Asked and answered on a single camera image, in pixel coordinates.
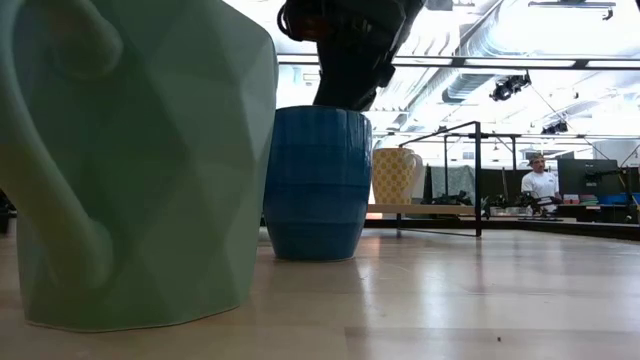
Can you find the black background monitor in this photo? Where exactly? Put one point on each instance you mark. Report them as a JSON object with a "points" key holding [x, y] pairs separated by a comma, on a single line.
{"points": [[580, 177]]}

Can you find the person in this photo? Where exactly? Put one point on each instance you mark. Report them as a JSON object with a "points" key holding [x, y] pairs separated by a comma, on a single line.
{"points": [[540, 185]]}

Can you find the blue ribbed mug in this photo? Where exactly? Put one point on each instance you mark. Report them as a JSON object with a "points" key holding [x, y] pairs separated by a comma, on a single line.
{"points": [[317, 185]]}

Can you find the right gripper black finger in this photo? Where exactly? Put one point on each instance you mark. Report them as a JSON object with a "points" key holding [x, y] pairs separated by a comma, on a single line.
{"points": [[350, 82]]}

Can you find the black ceiling spotlight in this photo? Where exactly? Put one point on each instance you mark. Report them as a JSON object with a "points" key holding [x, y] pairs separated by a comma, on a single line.
{"points": [[507, 87], [555, 128]]}

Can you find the yellow dotted mug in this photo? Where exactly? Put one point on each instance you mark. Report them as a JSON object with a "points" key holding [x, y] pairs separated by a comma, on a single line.
{"points": [[392, 175]]}

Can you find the black overhead beam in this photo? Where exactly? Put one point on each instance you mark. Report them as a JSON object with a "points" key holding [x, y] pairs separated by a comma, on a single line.
{"points": [[450, 63]]}

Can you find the black aluminium table frame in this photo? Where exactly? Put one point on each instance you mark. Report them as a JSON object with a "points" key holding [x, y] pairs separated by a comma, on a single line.
{"points": [[550, 228]]}

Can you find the green faceted mug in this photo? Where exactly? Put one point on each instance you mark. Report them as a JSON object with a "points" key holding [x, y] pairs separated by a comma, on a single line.
{"points": [[150, 175]]}

